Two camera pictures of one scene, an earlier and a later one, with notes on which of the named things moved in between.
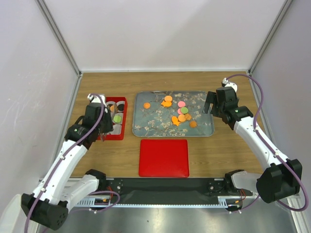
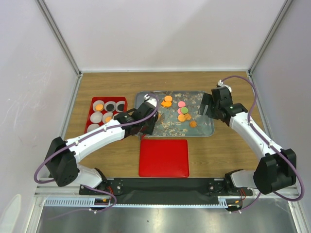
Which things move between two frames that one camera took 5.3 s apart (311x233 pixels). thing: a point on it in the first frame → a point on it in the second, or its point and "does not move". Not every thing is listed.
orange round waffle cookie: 181,118 does not move
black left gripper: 109,127 → 149,130
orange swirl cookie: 193,124 does not move
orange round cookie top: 168,98 does not move
